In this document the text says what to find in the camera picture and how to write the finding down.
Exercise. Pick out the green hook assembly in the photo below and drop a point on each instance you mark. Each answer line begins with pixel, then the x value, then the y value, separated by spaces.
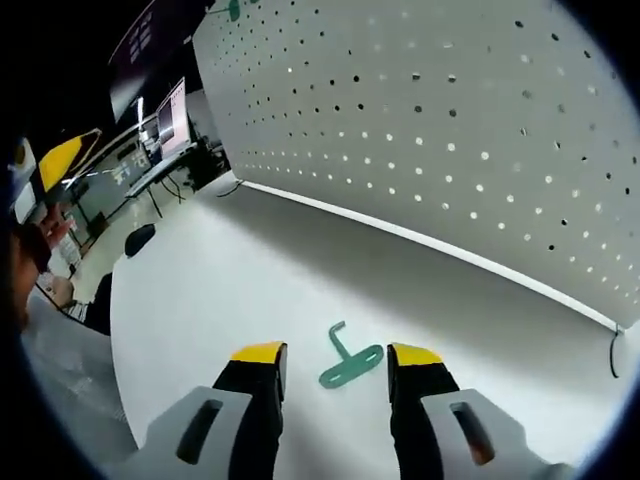
pixel 233 10
pixel 350 372

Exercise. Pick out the black chair armrest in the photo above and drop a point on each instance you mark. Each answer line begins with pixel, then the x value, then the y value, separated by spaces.
pixel 140 240

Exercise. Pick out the desk with black legs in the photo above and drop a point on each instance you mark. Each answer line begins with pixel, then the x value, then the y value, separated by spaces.
pixel 160 170

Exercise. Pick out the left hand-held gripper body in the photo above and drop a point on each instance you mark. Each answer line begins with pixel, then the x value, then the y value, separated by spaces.
pixel 22 185

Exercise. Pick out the white perforated mounting plate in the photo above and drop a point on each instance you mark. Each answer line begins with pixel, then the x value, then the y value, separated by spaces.
pixel 435 92

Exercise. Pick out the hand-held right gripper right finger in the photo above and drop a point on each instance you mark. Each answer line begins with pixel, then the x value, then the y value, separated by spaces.
pixel 415 430

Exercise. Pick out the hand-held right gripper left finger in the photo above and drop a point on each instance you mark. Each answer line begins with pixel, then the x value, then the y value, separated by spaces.
pixel 250 430

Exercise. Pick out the pegboard support foot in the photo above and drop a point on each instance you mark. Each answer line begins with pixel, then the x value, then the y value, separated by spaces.
pixel 612 350
pixel 227 192

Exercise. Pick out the person's left hand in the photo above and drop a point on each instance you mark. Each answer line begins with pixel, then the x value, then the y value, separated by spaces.
pixel 55 225

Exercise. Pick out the large dark wall screen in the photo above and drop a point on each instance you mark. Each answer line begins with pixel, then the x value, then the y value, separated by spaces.
pixel 145 45

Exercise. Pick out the grey console cabinet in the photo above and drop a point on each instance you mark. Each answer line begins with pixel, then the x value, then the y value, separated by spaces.
pixel 105 185

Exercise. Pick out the computer monitor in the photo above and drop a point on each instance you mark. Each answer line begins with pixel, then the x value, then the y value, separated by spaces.
pixel 174 120

